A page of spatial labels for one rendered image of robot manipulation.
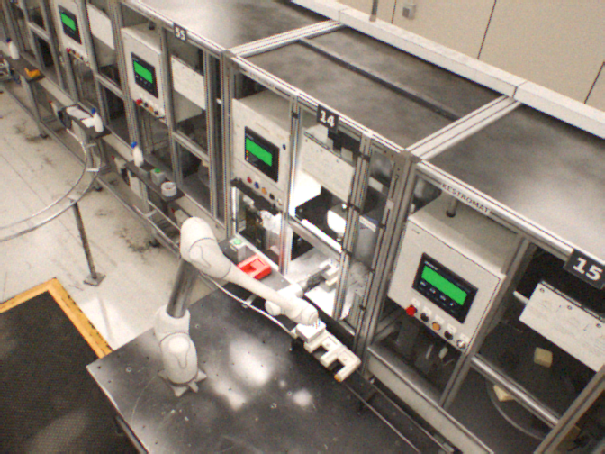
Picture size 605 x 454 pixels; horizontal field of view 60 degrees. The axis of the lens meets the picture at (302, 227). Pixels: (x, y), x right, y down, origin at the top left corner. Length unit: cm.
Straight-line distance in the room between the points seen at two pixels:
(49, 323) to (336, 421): 225
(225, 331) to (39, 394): 135
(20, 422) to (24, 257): 147
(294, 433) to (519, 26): 434
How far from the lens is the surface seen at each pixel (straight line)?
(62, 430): 364
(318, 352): 276
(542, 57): 566
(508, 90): 261
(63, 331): 407
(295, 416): 274
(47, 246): 474
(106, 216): 489
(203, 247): 228
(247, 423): 272
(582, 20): 547
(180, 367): 267
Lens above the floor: 308
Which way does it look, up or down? 41 degrees down
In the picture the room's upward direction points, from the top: 6 degrees clockwise
